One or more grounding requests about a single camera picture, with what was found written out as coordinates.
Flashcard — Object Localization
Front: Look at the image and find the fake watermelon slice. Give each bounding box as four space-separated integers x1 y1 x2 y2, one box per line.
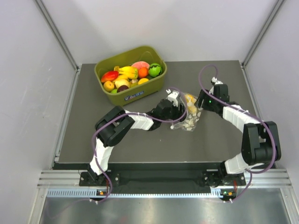
131 61 150 70

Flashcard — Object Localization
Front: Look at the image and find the grey cable duct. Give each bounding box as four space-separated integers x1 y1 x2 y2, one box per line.
47 189 234 198

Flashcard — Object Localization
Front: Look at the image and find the fake dark red plum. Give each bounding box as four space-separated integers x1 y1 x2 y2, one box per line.
117 85 129 93

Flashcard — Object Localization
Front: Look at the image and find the fake yellow pear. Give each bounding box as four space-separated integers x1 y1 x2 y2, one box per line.
114 79 131 89

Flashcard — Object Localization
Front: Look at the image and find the fake orange persimmon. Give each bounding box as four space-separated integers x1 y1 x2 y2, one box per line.
103 81 115 92

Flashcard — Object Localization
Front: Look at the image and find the fake red mango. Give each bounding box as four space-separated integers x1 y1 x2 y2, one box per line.
100 71 119 83

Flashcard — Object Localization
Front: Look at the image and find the fake yellow pepper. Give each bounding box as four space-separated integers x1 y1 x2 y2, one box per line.
138 78 149 85

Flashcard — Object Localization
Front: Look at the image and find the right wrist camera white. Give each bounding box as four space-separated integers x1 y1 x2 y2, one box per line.
210 77 223 91

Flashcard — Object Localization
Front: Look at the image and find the fake green fruit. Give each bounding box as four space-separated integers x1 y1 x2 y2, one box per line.
148 63 163 77

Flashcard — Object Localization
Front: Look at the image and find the fake yellow lemon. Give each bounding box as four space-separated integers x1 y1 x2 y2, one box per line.
185 93 197 114

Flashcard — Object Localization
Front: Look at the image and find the olive green plastic tub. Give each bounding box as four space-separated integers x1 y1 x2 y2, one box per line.
94 46 167 105

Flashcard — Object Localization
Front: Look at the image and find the fake banana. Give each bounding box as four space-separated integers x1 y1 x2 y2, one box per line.
118 66 138 79

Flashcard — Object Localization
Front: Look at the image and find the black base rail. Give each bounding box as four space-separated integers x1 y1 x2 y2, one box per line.
79 162 246 189

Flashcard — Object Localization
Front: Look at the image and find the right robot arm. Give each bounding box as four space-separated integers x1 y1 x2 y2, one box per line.
195 84 281 185

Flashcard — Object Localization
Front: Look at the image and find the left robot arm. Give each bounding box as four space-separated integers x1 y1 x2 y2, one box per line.
88 99 187 185

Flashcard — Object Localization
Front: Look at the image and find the polka dot zip bag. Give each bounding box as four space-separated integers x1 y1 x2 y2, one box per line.
171 93 202 131

